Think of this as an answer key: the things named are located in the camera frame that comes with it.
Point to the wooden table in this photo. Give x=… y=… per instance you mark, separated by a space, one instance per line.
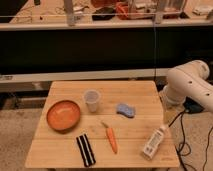
x=50 y=149

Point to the metal shelf post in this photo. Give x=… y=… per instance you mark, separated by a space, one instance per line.
x=69 y=10
x=159 y=11

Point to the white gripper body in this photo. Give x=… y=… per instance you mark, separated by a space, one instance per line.
x=168 y=112

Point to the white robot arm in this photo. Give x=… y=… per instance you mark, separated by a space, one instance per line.
x=186 y=81

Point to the white bottle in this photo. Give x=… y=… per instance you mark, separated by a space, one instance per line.
x=151 y=146

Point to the metal shelf post right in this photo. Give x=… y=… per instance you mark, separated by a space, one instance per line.
x=159 y=11

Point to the clear plastic cup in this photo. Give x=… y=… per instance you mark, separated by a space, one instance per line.
x=92 y=98

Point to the orange object on shelf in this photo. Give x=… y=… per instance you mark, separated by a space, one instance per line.
x=125 y=11

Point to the orange bowl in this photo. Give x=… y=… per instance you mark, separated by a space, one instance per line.
x=63 y=115

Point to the metal shelf post left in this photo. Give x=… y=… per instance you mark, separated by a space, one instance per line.
x=69 y=10

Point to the black white striped cloth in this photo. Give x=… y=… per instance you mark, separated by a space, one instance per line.
x=86 y=150

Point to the orange carrot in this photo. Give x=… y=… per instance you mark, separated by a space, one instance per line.
x=111 y=137

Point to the black object on shelf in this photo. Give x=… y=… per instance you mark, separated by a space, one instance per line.
x=105 y=13

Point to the blue sponge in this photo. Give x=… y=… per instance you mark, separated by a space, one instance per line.
x=125 y=110

